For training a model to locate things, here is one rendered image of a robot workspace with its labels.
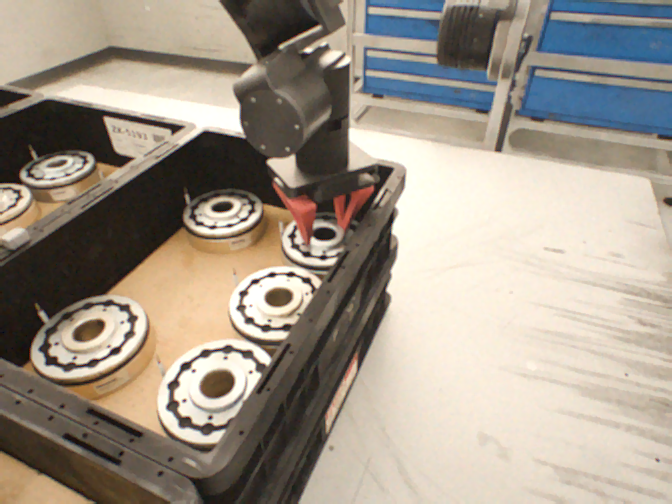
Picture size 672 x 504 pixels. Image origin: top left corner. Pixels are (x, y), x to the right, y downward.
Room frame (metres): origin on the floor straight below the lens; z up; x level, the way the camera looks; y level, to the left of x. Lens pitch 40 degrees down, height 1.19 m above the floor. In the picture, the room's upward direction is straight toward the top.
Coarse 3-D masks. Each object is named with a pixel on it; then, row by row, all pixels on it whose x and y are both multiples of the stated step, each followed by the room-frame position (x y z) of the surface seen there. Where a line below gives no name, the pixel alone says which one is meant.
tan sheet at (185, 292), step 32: (288, 224) 0.49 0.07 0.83; (160, 256) 0.42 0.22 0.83; (192, 256) 0.42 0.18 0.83; (224, 256) 0.42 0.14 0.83; (256, 256) 0.42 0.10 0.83; (128, 288) 0.36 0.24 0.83; (160, 288) 0.36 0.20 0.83; (192, 288) 0.36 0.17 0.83; (224, 288) 0.36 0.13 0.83; (160, 320) 0.31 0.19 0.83; (192, 320) 0.31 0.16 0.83; (224, 320) 0.31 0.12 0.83; (160, 352) 0.27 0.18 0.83; (128, 384) 0.24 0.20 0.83; (160, 384) 0.24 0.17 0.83; (128, 416) 0.20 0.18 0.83
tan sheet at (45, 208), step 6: (102, 168) 0.64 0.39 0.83; (108, 168) 0.64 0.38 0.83; (114, 168) 0.64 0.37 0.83; (108, 174) 0.62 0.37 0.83; (42, 204) 0.54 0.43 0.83; (48, 204) 0.54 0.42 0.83; (54, 204) 0.54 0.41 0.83; (60, 204) 0.54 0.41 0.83; (42, 210) 0.52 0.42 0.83; (48, 210) 0.52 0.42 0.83; (42, 216) 0.51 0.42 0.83
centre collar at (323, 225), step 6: (324, 222) 0.44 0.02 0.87; (330, 222) 0.44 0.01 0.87; (318, 228) 0.43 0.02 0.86; (324, 228) 0.43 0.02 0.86; (330, 228) 0.43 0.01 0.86; (336, 228) 0.43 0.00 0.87; (312, 234) 0.42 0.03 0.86; (336, 234) 0.42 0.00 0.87; (342, 234) 0.42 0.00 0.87; (312, 240) 0.40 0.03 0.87; (336, 240) 0.40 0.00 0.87; (342, 240) 0.41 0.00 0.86; (312, 246) 0.40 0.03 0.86; (318, 246) 0.40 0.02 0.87; (324, 246) 0.39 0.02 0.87; (330, 246) 0.40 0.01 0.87; (336, 246) 0.40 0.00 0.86
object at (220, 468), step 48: (384, 192) 0.41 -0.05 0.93; (48, 240) 0.33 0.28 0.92; (336, 288) 0.26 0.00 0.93; (288, 336) 0.21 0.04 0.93; (0, 384) 0.17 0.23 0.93; (48, 384) 0.17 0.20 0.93; (288, 384) 0.18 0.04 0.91; (96, 432) 0.14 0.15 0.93; (144, 432) 0.14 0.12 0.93; (240, 432) 0.14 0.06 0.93; (192, 480) 0.11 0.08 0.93
